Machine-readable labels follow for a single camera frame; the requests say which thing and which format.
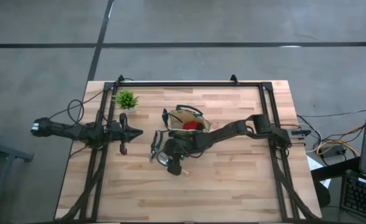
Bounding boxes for grey metal stand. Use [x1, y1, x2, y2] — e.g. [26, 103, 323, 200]
[0, 123, 34, 224]

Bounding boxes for black keyboard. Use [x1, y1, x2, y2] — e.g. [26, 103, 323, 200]
[339, 169, 366, 223]

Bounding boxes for black power adapter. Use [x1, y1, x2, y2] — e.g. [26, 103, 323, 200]
[321, 144, 345, 158]

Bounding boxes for blue grey pruner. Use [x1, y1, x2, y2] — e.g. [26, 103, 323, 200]
[161, 108, 171, 129]

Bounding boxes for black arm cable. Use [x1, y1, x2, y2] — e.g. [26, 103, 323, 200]
[48, 88, 109, 125]

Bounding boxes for wooden-handled garden trowel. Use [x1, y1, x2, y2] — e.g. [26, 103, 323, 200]
[156, 151, 190, 175]

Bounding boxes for black cable hub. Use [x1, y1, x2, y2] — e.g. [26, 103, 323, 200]
[290, 128, 312, 139]

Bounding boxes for white paper sheet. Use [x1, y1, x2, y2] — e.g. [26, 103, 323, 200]
[306, 154, 332, 189]

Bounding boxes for beige green gardening bag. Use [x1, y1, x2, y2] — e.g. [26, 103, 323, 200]
[161, 104, 212, 135]

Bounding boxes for yellow cable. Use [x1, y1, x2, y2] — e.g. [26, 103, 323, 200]
[316, 124, 366, 158]

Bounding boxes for black aluminium table frame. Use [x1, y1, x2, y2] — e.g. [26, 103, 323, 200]
[55, 74, 321, 222]

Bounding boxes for green plant white pot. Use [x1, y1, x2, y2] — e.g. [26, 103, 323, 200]
[111, 89, 139, 113]

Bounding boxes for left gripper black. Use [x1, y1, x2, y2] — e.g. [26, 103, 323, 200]
[109, 113, 144, 156]

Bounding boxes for green-handled garden shears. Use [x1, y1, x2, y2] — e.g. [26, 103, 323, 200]
[149, 129, 166, 163]

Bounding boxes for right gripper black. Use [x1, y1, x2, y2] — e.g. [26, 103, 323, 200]
[159, 131, 200, 176]

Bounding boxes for red round object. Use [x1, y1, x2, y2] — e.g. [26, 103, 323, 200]
[182, 120, 204, 131]

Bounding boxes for black desk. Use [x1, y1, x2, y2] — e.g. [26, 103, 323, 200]
[310, 157, 363, 182]

